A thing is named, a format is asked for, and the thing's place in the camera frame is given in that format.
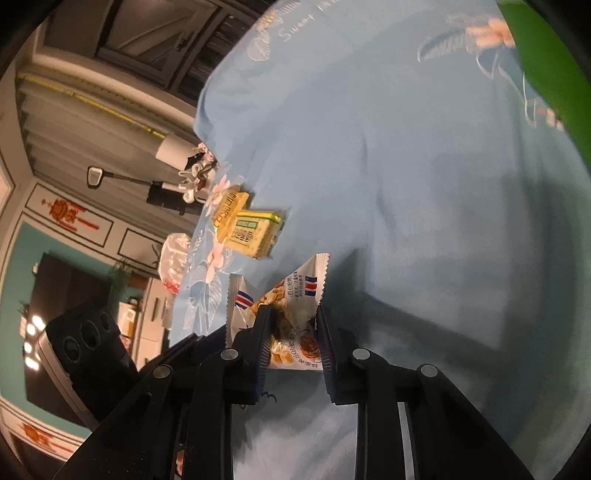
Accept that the white gooseneck lamp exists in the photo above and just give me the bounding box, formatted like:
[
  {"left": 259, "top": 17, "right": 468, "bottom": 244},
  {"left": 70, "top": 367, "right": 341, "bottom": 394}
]
[{"left": 87, "top": 166, "right": 155, "bottom": 188}]

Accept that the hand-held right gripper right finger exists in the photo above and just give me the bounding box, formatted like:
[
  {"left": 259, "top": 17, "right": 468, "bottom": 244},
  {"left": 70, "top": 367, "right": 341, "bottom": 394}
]
[{"left": 315, "top": 305, "right": 532, "bottom": 480}]

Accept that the red wall ornament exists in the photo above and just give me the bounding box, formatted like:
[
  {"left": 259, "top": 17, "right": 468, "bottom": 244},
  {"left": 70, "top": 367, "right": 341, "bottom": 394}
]
[
  {"left": 21, "top": 422, "right": 75, "bottom": 457},
  {"left": 41, "top": 198, "right": 100, "bottom": 232}
]

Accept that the white ribbon bow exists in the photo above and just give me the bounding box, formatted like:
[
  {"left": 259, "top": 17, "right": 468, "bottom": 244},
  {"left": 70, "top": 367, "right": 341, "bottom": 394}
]
[{"left": 178, "top": 143, "right": 220, "bottom": 204}]

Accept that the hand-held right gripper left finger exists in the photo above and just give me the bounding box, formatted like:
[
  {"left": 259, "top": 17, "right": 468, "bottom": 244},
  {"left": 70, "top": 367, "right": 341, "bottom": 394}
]
[{"left": 53, "top": 305, "right": 274, "bottom": 480}]

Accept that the blue floral bedsheet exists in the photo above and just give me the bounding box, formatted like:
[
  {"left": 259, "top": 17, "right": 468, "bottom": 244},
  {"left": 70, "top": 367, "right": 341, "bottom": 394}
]
[{"left": 168, "top": 0, "right": 591, "bottom": 480}]

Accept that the black device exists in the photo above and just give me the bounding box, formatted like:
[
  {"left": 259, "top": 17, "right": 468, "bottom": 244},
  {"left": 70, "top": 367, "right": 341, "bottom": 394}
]
[{"left": 147, "top": 181, "right": 199, "bottom": 217}]

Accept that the white cabinet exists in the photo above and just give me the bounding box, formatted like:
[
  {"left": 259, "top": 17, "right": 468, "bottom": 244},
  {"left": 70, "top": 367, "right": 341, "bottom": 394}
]
[{"left": 134, "top": 277, "right": 175, "bottom": 370}]

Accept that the grey curtain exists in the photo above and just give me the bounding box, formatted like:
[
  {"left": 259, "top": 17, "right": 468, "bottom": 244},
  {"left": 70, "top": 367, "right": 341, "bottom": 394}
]
[{"left": 16, "top": 60, "right": 197, "bottom": 185}]

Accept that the white lampshade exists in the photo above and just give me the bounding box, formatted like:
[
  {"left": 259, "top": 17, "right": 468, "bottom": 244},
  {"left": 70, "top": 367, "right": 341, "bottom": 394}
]
[{"left": 156, "top": 135, "right": 195, "bottom": 169}]

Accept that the green cardboard box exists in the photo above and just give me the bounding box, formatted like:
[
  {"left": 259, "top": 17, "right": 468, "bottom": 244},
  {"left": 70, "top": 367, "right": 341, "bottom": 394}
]
[{"left": 500, "top": 0, "right": 591, "bottom": 168}]

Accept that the black television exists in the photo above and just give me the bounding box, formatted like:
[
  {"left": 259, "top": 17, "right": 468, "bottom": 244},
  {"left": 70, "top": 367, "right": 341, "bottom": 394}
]
[{"left": 25, "top": 251, "right": 160, "bottom": 418}]

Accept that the white striped nut snack packet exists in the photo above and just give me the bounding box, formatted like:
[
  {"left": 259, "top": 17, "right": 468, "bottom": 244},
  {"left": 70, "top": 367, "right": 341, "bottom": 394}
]
[
  {"left": 265, "top": 253, "right": 331, "bottom": 371},
  {"left": 225, "top": 273, "right": 259, "bottom": 349}
]

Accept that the yellow green label snack packet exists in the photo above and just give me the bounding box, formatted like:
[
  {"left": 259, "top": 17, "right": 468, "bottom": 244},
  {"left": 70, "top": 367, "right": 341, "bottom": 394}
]
[{"left": 223, "top": 209, "right": 283, "bottom": 259}]

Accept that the dark window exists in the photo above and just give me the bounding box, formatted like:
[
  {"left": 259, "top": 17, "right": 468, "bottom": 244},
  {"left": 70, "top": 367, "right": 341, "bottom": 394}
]
[{"left": 44, "top": 0, "right": 259, "bottom": 100}]

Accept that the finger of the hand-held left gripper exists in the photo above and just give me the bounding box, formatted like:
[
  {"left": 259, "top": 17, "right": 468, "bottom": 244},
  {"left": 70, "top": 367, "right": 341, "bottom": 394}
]
[{"left": 168, "top": 329, "right": 232, "bottom": 365}]

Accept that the white plastic bag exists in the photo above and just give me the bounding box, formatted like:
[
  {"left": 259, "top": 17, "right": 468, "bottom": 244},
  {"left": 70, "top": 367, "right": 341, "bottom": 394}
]
[{"left": 158, "top": 233, "right": 191, "bottom": 294}]

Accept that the orange yellow snack packet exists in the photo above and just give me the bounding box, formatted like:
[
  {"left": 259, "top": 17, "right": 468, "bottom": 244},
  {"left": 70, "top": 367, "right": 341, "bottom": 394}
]
[{"left": 211, "top": 186, "right": 250, "bottom": 241}]

